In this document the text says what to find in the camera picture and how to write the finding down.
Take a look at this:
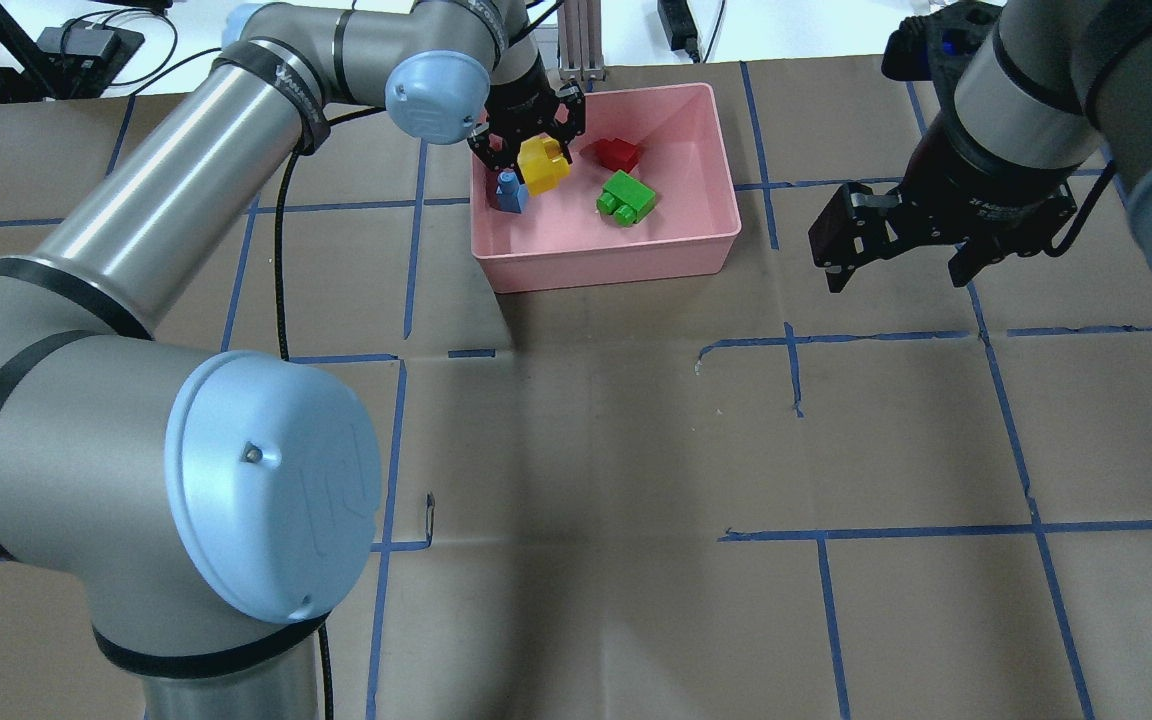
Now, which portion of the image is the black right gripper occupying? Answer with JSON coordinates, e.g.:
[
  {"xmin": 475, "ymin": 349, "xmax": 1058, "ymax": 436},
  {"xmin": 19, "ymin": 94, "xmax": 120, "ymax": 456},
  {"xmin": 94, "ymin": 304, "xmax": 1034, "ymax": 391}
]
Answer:
[{"xmin": 808, "ymin": 129, "xmax": 1079, "ymax": 293}]

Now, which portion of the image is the pink plastic box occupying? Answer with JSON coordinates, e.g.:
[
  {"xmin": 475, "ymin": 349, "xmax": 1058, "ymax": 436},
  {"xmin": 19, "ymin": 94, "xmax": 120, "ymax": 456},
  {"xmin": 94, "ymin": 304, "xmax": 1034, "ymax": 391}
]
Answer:
[{"xmin": 468, "ymin": 83, "xmax": 742, "ymax": 293}]

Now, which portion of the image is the brown paper table cover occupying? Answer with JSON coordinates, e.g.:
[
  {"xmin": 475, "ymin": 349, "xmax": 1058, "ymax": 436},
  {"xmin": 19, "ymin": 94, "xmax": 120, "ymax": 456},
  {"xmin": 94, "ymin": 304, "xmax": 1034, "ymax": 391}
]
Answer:
[{"xmin": 0, "ymin": 55, "xmax": 1152, "ymax": 720}]

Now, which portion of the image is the green toy block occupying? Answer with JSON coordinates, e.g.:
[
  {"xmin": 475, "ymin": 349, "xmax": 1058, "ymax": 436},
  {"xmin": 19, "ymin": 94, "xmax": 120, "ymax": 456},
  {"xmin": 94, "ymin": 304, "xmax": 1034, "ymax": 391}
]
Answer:
[{"xmin": 594, "ymin": 172, "xmax": 659, "ymax": 228}]

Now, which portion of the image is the blue toy block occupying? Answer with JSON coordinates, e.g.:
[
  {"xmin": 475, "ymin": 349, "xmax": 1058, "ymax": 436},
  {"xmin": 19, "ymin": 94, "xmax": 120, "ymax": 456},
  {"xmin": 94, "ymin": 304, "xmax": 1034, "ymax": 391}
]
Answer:
[{"xmin": 492, "ymin": 169, "xmax": 530, "ymax": 214}]

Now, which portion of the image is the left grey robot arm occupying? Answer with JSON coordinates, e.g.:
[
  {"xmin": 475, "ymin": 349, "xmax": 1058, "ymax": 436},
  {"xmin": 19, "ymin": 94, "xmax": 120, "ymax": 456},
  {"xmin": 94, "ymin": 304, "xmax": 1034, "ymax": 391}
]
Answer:
[{"xmin": 0, "ymin": 1, "xmax": 579, "ymax": 719}]

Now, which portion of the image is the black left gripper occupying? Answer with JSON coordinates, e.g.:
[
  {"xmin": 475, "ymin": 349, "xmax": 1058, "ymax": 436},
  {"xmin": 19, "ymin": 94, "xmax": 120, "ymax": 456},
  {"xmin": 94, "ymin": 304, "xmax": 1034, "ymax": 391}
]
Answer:
[{"xmin": 467, "ymin": 50, "xmax": 588, "ymax": 173}]

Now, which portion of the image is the aluminium frame post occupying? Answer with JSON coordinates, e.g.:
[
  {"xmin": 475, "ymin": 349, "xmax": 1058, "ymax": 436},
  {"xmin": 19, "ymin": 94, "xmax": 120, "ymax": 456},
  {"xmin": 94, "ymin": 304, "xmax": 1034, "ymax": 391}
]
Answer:
[{"xmin": 556, "ymin": 0, "xmax": 605, "ymax": 83}]

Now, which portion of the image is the black power adapter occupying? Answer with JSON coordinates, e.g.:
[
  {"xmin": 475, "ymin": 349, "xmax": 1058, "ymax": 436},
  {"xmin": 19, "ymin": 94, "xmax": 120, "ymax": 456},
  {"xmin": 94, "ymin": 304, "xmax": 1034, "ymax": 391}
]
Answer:
[{"xmin": 655, "ymin": 0, "xmax": 699, "ymax": 60}]

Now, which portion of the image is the black docking device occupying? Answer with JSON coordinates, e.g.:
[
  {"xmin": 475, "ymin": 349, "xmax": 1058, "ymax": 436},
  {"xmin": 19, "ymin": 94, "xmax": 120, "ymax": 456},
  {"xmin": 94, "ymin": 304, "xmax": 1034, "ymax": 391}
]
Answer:
[{"xmin": 37, "ymin": 20, "xmax": 145, "ymax": 76}]

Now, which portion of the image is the red toy block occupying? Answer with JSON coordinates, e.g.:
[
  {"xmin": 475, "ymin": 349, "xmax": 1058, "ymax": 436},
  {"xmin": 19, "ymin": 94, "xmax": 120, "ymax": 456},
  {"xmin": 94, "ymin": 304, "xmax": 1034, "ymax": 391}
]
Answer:
[{"xmin": 591, "ymin": 138, "xmax": 643, "ymax": 173}]

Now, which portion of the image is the yellow toy block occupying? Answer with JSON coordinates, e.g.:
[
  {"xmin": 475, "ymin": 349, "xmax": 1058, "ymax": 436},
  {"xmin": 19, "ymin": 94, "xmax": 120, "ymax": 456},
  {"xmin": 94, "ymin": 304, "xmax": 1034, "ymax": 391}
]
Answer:
[{"xmin": 516, "ymin": 135, "xmax": 571, "ymax": 196}]

